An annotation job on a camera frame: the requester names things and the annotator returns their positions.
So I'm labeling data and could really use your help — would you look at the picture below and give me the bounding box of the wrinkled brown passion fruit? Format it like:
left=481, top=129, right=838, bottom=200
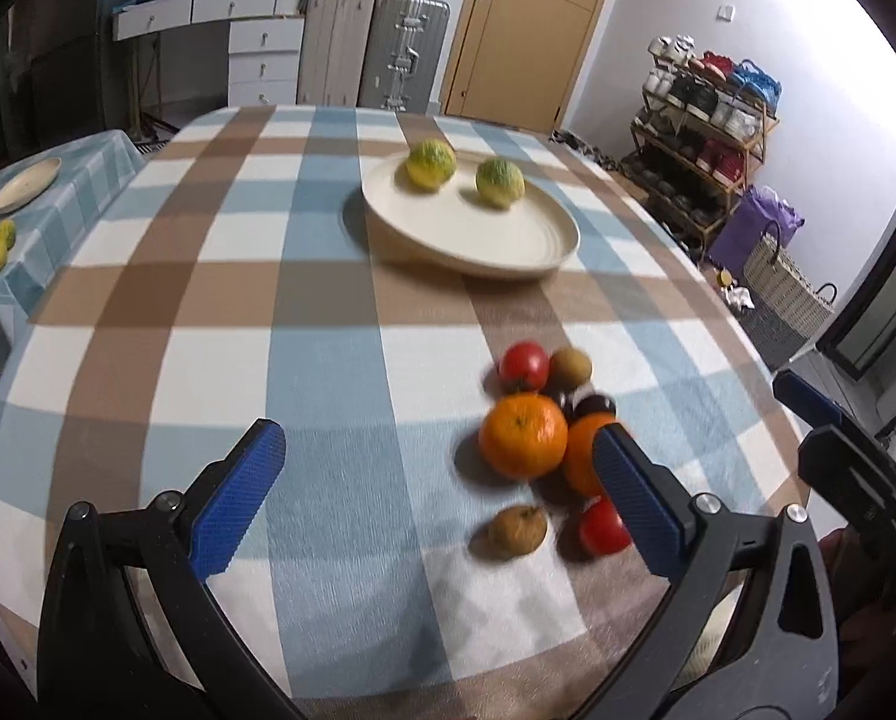
left=487, top=504, right=549, bottom=559

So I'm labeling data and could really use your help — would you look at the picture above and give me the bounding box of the wooden shoe rack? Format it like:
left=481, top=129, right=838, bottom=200
left=620, top=54, right=780, bottom=259

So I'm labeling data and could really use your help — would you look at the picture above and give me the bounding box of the white drawer desk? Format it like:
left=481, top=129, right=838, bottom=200
left=112, top=0, right=304, bottom=106

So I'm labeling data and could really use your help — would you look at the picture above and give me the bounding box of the small cream plate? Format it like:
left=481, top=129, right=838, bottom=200
left=0, top=158, right=62, bottom=216

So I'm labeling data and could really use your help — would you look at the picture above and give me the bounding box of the blue checkered side tablecloth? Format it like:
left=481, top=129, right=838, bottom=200
left=0, top=130, right=145, bottom=372

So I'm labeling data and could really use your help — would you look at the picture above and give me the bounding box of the brown longan fruit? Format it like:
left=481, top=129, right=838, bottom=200
left=547, top=346, right=592, bottom=394

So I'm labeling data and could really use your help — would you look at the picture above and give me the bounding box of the large cream plate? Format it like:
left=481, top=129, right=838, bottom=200
left=361, top=153, right=581, bottom=280

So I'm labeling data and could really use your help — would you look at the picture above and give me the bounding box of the purple bag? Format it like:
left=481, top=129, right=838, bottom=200
left=708, top=185, right=804, bottom=277

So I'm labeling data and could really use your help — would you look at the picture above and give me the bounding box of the wicker basket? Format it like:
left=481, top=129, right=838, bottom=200
left=744, top=221, right=838, bottom=340

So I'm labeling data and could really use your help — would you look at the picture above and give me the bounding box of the wooden door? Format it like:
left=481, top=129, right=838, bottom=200
left=441, top=0, right=604, bottom=133

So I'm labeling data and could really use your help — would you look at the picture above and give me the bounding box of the yellow-green guava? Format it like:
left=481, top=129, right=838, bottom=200
left=475, top=158, right=524, bottom=210
left=404, top=138, right=457, bottom=192

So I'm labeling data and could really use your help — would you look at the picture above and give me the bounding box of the orange mandarin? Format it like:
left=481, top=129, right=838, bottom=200
left=562, top=411, right=615, bottom=499
left=479, top=392, right=568, bottom=481

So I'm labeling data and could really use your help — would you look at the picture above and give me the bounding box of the red tomato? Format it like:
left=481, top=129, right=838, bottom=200
left=498, top=341, right=550, bottom=392
left=578, top=497, right=631, bottom=557

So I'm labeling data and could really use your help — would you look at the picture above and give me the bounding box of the beige suitcase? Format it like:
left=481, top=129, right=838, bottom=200
left=296, top=0, right=374, bottom=107

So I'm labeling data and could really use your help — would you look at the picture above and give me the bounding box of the dark purple plum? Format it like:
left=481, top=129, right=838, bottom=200
left=573, top=392, right=617, bottom=421
left=552, top=390, right=575, bottom=424

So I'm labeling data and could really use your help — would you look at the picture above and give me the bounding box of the silver suitcase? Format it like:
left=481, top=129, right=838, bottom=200
left=358, top=0, right=451, bottom=114

